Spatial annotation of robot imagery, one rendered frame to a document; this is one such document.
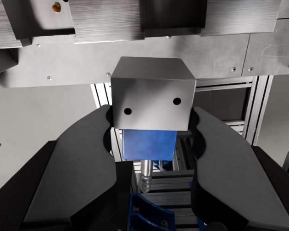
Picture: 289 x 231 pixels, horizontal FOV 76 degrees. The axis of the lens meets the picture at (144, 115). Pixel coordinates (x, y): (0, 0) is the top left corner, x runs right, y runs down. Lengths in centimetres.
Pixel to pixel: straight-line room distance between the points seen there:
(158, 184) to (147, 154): 38
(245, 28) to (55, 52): 23
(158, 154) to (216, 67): 17
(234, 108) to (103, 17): 95
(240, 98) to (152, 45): 82
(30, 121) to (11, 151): 37
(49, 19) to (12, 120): 138
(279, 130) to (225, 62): 130
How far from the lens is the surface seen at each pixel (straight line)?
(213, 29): 18
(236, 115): 109
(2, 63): 31
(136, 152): 15
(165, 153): 15
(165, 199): 50
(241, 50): 29
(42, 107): 139
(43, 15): 22
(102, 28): 17
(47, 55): 30
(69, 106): 131
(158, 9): 20
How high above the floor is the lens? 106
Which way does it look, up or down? 59 degrees down
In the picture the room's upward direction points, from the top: 177 degrees counter-clockwise
